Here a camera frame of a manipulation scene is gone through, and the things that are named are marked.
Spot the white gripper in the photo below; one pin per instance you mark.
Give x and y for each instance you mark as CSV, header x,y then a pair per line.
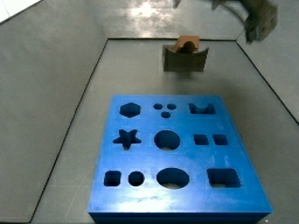
x,y
262,17

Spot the brown arch object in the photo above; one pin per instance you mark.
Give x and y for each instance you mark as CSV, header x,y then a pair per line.
x,y
186,44

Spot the black curved fixture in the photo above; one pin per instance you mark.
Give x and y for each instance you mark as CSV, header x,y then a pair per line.
x,y
183,62

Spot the blue shape sorter block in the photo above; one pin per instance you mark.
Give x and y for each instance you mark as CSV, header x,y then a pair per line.
x,y
172,165

